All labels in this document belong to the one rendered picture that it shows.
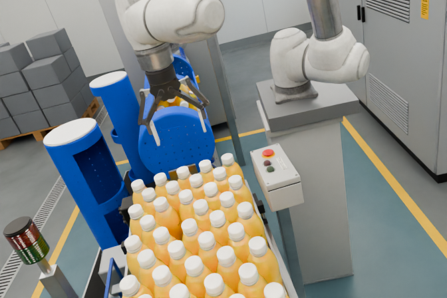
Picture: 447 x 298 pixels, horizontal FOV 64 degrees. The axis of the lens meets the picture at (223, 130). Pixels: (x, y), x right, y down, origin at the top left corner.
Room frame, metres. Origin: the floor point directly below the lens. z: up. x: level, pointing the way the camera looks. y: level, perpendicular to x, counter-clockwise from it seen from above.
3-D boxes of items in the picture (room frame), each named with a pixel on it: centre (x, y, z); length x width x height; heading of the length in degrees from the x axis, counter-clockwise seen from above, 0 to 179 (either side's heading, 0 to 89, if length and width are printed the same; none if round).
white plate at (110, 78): (2.58, 0.72, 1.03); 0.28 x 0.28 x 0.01
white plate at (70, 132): (1.76, 0.79, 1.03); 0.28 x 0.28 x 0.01
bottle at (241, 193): (0.85, 0.00, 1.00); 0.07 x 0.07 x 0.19
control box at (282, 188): (0.90, -0.12, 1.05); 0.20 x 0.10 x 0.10; 3
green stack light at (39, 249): (0.69, 0.52, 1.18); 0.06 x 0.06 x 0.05
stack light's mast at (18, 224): (0.69, 0.52, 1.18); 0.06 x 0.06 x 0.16
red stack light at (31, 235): (0.69, 0.52, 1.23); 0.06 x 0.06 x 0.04
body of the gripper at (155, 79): (0.90, 0.12, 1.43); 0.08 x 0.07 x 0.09; 93
